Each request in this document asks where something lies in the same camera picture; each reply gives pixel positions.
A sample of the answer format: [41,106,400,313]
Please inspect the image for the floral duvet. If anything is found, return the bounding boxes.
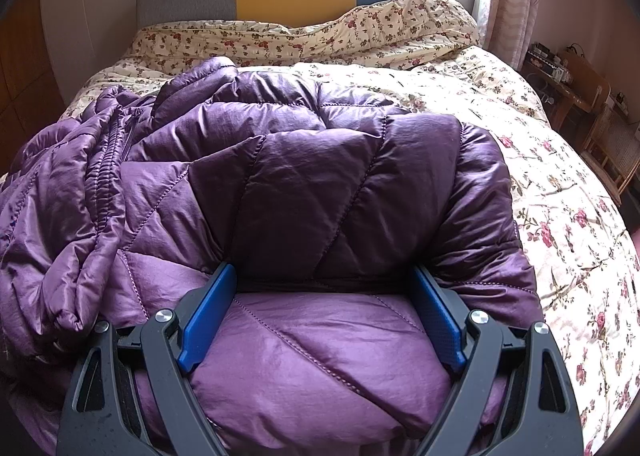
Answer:
[0,0,640,456]

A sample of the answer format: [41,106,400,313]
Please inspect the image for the wooden side table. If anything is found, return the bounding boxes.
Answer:
[522,43,613,133]

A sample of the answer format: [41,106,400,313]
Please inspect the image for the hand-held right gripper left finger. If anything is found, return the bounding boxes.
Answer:
[56,262,238,456]

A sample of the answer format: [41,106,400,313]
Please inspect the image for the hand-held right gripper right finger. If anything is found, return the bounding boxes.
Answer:
[411,262,585,456]

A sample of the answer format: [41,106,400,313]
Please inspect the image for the purple puffer jacket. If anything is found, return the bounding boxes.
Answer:
[0,57,543,456]

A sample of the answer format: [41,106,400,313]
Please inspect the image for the wooden wardrobe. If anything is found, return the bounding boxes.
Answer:
[0,0,66,177]

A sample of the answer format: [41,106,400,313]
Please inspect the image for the wooden chair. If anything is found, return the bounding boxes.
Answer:
[580,103,640,207]

